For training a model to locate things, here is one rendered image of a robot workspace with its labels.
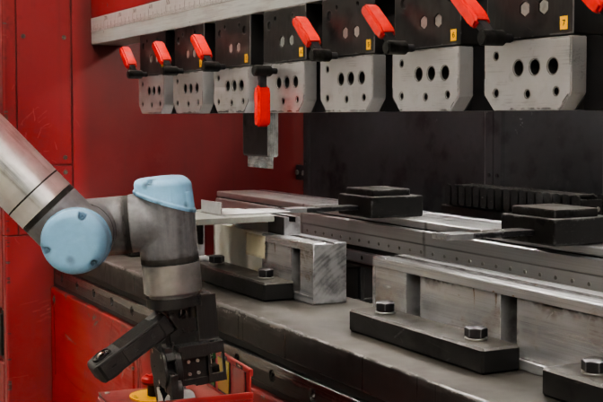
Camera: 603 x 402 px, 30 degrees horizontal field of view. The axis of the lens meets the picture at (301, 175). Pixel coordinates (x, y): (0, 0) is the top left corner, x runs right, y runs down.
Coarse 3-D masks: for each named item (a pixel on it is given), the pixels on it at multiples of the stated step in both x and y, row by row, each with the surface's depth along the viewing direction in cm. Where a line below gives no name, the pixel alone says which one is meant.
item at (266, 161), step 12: (252, 120) 196; (276, 120) 191; (252, 132) 196; (264, 132) 192; (276, 132) 191; (252, 144) 196; (264, 144) 192; (276, 144) 191; (252, 156) 198; (264, 156) 192; (276, 156) 191
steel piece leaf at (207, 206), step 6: (204, 204) 193; (210, 204) 191; (216, 204) 188; (204, 210) 193; (210, 210) 191; (216, 210) 188; (222, 210) 196; (228, 210) 196; (234, 210) 196; (240, 210) 196; (246, 210) 196; (252, 210) 196; (258, 210) 196
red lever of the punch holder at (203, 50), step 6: (192, 36) 200; (198, 36) 200; (192, 42) 200; (198, 42) 199; (204, 42) 199; (198, 48) 198; (204, 48) 198; (198, 54) 198; (204, 54) 197; (210, 54) 198; (204, 60) 197; (210, 60) 197; (204, 66) 195; (210, 66) 195; (216, 66) 196; (222, 66) 196
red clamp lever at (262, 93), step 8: (256, 72) 177; (264, 72) 177; (272, 72) 178; (264, 80) 178; (256, 88) 177; (264, 88) 177; (256, 96) 177; (264, 96) 177; (256, 104) 177; (264, 104) 177; (256, 112) 178; (264, 112) 177; (256, 120) 178; (264, 120) 177
